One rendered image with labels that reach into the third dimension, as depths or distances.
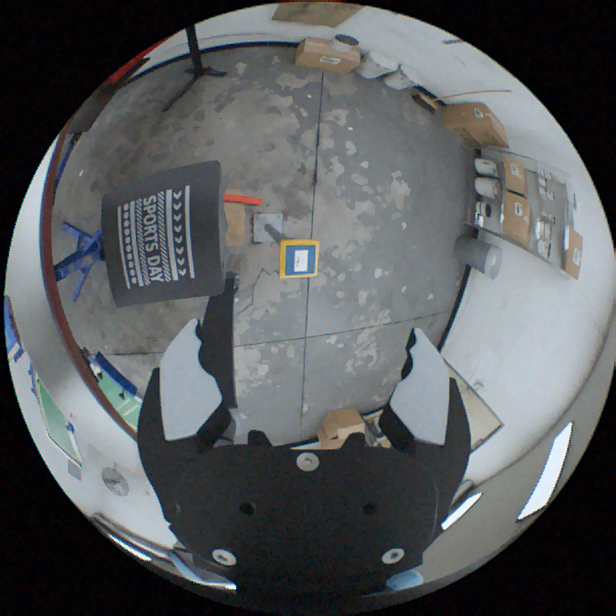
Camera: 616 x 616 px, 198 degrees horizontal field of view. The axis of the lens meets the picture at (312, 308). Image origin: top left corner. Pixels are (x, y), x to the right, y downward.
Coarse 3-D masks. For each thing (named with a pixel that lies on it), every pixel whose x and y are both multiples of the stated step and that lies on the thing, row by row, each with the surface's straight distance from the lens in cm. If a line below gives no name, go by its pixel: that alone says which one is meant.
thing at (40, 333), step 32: (64, 128) 20; (32, 192) 15; (32, 224) 15; (32, 256) 14; (32, 288) 14; (32, 320) 15; (32, 352) 15; (64, 352) 15; (64, 384) 16; (96, 416) 18; (128, 448) 21
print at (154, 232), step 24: (168, 192) 69; (120, 216) 79; (144, 216) 73; (168, 216) 69; (120, 240) 79; (144, 240) 73; (168, 240) 69; (144, 264) 75; (168, 264) 71; (192, 264) 69
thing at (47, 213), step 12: (60, 144) 26; (48, 180) 20; (48, 192) 26; (48, 204) 32; (48, 216) 38; (48, 228) 40; (48, 240) 39; (48, 252) 34; (48, 264) 28; (48, 276) 23; (48, 288) 18; (60, 324) 22
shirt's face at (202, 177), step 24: (192, 168) 68; (216, 168) 66; (120, 192) 80; (144, 192) 74; (192, 192) 66; (216, 192) 65; (192, 216) 66; (216, 216) 65; (192, 240) 67; (216, 240) 66; (120, 264) 81; (216, 264) 67; (120, 288) 85; (144, 288) 78; (168, 288) 74; (192, 288) 72; (216, 288) 70
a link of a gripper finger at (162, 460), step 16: (144, 400) 9; (160, 400) 9; (144, 416) 9; (160, 416) 8; (144, 432) 8; (160, 432) 8; (144, 448) 8; (160, 448) 8; (176, 448) 7; (192, 448) 7; (144, 464) 8; (160, 464) 7; (176, 464) 7; (160, 480) 7; (160, 496) 7
